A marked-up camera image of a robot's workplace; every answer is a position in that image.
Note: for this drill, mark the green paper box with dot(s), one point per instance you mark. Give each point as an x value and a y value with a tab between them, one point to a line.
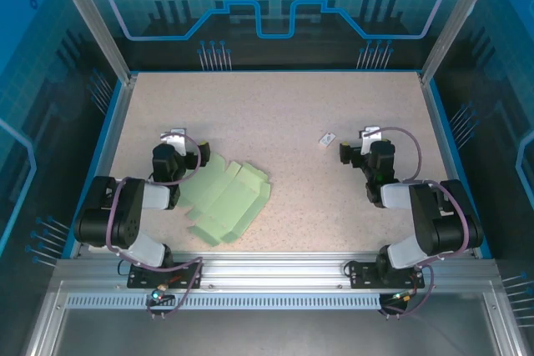
225	202

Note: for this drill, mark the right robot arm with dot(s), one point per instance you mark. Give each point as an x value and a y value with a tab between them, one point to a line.
396	197

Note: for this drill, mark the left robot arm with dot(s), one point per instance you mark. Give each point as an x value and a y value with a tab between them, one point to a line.
156	197

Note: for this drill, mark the small white printed card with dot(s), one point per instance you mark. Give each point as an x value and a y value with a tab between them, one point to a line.
327	140

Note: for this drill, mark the blue table edge strip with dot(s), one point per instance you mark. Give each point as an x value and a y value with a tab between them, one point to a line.
95	164
458	164

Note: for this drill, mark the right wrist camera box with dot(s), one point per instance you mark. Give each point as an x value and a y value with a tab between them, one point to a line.
367	143

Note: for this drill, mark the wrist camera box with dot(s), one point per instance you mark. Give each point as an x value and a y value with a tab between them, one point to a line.
180	139
367	143

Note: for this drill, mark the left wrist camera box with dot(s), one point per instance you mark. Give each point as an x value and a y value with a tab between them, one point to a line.
180	139

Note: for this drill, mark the aluminium side rail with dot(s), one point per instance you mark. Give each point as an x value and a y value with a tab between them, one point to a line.
106	164
447	164

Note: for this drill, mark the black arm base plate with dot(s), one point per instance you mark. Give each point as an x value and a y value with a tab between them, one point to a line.
137	279
363	274

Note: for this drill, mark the aluminium mounting rail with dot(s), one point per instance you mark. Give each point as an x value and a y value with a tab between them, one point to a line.
271	272

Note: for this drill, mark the aluminium frame post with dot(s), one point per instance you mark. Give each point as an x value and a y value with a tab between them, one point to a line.
454	18
98	18

